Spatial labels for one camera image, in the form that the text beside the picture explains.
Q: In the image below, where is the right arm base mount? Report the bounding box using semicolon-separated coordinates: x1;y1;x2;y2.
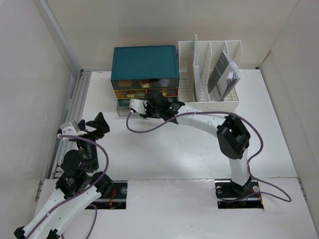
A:
214;179;264;209

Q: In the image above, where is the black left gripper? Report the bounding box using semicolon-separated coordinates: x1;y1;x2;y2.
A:
78;112;109;169

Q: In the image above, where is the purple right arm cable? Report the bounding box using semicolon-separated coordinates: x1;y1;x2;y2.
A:
126;111;292;203

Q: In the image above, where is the clear mesh document pouch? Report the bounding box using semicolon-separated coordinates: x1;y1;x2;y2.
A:
193;34;201;102

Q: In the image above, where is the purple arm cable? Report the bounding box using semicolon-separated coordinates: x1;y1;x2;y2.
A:
126;111;292;203
28;134;110;239

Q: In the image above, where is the grey Canon setup guide booklet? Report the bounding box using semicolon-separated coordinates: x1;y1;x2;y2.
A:
207;51;241;102

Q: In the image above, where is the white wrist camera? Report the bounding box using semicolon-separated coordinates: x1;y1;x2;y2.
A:
130;99;148;115
57;120;87;139

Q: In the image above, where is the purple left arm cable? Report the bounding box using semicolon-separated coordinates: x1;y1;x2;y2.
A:
28;134;110;239

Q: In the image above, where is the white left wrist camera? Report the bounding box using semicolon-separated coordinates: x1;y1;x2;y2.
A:
57;120;87;139

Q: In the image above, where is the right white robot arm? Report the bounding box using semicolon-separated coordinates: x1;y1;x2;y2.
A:
132;90;251;198

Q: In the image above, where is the white perforated file organizer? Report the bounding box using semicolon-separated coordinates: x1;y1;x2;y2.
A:
176;39;243;113

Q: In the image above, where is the aluminium frame rail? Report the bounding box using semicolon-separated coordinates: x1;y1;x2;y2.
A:
37;0;93;180

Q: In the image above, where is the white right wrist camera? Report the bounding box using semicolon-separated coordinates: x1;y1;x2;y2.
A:
130;99;148;115

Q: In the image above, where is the clear jar of paper clips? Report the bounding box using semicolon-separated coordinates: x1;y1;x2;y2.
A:
159;78;171;88

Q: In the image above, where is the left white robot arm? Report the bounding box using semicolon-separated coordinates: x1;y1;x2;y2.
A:
14;113;113;239

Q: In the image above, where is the teal desktop drawer cabinet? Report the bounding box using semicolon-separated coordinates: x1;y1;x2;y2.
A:
111;45;180;117

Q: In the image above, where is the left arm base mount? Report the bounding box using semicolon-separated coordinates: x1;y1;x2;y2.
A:
91;181;128;210

